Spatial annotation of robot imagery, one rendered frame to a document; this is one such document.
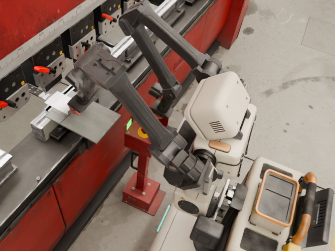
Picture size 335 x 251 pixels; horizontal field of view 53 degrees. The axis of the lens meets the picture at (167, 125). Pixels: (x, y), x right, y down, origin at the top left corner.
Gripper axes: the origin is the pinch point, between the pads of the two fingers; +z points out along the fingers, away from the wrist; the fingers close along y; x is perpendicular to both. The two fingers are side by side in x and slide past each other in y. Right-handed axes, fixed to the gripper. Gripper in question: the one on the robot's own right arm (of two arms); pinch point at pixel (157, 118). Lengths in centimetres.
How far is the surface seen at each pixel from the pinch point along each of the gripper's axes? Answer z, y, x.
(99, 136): -16.0, 16.0, 36.3
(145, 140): 2.2, -1.1, 14.2
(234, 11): 36, -8, -185
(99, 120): -14.9, 20.3, 28.9
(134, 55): -3.2, 29.0, -27.2
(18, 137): 104, 83, 3
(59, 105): -10, 39, 30
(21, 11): -60, 51, 38
